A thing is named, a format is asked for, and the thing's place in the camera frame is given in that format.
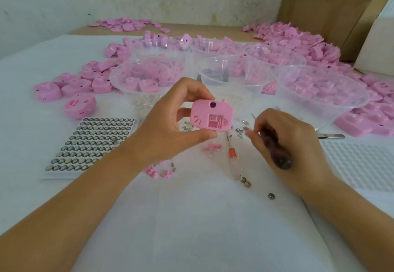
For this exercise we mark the heap of clear plastic parts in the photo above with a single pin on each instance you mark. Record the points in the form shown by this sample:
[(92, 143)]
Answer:
[(143, 104)]

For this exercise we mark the pink toy camera shell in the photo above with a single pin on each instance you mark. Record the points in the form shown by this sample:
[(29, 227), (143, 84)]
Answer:
[(204, 113)]

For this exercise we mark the person's left forearm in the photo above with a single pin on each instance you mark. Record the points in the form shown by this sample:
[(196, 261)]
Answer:
[(70, 213)]

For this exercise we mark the bag of tiny pink parts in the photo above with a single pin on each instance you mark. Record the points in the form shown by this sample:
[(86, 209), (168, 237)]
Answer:
[(269, 87)]

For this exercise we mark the cluster of small pink parts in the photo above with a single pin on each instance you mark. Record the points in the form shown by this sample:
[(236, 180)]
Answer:
[(158, 170), (212, 147)]

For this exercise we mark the rows of button batteries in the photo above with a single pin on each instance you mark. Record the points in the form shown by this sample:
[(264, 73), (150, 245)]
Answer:
[(89, 144)]

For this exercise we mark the person's left middle finger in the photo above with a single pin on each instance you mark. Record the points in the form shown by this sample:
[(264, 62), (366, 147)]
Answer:
[(183, 114)]

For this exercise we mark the person's left hand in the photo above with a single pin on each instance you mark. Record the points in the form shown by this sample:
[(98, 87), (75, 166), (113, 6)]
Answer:
[(155, 127)]

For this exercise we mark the metal tweezers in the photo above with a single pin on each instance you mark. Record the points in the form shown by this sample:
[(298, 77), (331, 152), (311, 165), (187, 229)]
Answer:
[(331, 136)]

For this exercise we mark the white battery tray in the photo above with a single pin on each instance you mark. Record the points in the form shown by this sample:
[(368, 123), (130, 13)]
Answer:
[(55, 174)]

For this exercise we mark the person's right forearm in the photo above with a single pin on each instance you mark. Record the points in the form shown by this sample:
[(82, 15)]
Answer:
[(354, 219)]

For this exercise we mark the clear plastic bowl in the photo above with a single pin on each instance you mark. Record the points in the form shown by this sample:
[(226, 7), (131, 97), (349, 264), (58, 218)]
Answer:
[(227, 71), (323, 93), (160, 50), (274, 54), (144, 71), (217, 48)]

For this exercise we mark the heap of metal contacts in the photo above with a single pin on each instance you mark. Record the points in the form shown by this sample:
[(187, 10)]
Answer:
[(241, 130), (186, 125)]

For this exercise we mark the pile of pink shells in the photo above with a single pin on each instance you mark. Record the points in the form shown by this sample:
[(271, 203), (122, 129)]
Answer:
[(326, 50), (126, 24), (184, 38), (80, 96)]

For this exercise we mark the heap of pink shell parts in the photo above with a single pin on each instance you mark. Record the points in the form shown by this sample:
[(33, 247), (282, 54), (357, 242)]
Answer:
[(147, 82), (317, 88)]

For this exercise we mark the brown cardboard box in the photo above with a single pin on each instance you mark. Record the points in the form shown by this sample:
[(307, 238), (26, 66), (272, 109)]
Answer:
[(366, 28), (320, 3)]

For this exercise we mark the person's right thumb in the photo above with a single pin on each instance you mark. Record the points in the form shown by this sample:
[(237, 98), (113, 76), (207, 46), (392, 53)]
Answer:
[(257, 147)]

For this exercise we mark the white empty grid tray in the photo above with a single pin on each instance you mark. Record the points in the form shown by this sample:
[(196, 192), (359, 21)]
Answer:
[(360, 164)]

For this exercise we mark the white box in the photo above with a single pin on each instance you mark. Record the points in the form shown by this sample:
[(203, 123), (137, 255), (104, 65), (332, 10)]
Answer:
[(377, 46)]

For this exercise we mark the heap of small dark parts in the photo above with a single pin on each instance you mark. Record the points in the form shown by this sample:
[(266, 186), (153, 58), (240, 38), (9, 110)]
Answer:
[(217, 74)]

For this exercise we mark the person's left thumb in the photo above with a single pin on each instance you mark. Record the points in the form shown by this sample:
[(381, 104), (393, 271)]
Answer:
[(187, 139)]

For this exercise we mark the person's right hand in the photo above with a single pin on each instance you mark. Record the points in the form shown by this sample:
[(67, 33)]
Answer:
[(295, 145)]

